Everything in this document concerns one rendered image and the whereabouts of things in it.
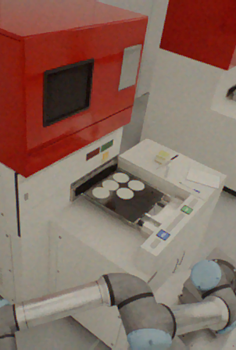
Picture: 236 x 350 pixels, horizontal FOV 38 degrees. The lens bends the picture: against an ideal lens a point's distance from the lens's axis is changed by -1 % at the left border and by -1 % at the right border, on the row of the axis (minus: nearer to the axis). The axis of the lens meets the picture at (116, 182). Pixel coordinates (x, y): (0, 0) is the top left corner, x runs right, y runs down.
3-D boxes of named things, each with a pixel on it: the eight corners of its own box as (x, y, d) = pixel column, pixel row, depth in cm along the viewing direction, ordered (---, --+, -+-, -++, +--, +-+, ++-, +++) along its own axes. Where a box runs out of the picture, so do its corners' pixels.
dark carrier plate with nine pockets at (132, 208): (84, 193, 197) (84, 192, 197) (118, 169, 221) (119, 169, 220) (132, 223, 183) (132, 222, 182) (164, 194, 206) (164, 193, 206)
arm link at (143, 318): (235, 282, 130) (133, 293, 95) (256, 321, 122) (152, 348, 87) (212, 295, 137) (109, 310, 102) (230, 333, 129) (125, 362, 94)
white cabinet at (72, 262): (47, 305, 236) (48, 219, 188) (126, 232, 303) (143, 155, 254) (121, 366, 210) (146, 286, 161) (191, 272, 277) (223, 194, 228)
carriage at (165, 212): (140, 233, 184) (141, 229, 182) (172, 201, 209) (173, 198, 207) (152, 241, 180) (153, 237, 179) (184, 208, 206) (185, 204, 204)
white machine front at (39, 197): (17, 235, 175) (14, 173, 151) (112, 172, 231) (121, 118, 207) (22, 238, 173) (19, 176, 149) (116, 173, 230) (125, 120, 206)
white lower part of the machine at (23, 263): (-40, 266, 251) (-59, 178, 202) (41, 212, 308) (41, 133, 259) (26, 325, 222) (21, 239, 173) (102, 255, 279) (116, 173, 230)
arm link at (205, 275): (218, 258, 140) (210, 251, 129) (234, 289, 133) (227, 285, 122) (192, 271, 143) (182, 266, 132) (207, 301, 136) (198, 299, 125)
